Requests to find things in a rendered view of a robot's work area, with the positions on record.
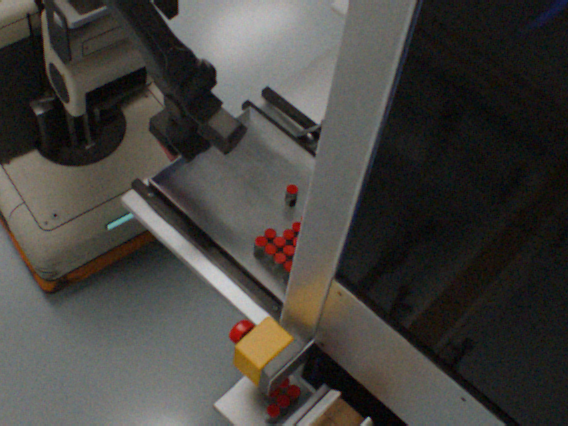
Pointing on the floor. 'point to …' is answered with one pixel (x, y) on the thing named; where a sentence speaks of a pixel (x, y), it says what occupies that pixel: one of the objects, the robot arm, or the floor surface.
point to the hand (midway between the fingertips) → (173, 156)
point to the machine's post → (345, 155)
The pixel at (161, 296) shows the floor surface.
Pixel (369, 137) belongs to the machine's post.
